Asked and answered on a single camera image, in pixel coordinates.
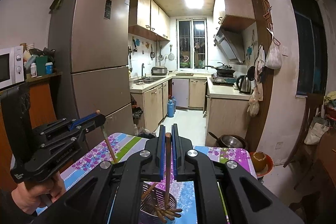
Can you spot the white microwave oven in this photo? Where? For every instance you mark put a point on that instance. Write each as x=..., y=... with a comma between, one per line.
x=11, y=67

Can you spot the gripper finger of left gripper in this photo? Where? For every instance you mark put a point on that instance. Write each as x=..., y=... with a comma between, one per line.
x=90, y=122

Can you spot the brown chopstick short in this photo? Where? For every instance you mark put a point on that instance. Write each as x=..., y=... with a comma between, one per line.
x=150, y=188

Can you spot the dark wooden chair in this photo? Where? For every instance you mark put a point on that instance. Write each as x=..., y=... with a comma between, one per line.
x=313, y=104

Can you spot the beige refrigerator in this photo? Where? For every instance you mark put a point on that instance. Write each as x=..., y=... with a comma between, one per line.
x=89, y=38

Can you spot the dark brown wooden chopstick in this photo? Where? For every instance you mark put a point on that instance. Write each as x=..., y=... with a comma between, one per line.
x=166, y=215

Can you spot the electric kettle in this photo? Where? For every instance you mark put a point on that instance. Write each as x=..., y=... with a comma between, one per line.
x=243, y=84

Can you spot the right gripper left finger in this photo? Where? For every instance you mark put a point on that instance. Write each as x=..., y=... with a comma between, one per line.
x=145, y=165

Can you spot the blue gas cylinder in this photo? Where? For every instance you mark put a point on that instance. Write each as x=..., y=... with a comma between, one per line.
x=170, y=108

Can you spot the range hood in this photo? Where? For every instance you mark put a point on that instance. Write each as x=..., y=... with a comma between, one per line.
x=231, y=44

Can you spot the kitchen window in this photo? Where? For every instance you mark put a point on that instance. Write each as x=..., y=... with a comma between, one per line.
x=192, y=43

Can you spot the brown chopstick long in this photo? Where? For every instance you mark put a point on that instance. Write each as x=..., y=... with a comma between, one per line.
x=168, y=168

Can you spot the blue perforated utensil holder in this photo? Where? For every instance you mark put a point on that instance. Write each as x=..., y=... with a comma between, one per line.
x=156, y=198

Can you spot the white plastic bag hanging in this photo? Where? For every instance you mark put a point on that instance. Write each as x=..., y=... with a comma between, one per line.
x=274, y=56

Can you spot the person left hand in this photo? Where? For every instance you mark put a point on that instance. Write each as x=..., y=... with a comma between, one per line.
x=27, y=195

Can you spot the light bamboo chopstick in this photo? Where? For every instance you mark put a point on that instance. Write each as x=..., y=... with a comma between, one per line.
x=107, y=135

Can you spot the floral striped tablecloth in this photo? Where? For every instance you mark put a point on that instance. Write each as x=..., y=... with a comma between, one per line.
x=113, y=194

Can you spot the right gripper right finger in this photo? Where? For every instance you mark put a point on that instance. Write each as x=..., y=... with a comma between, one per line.
x=207, y=176

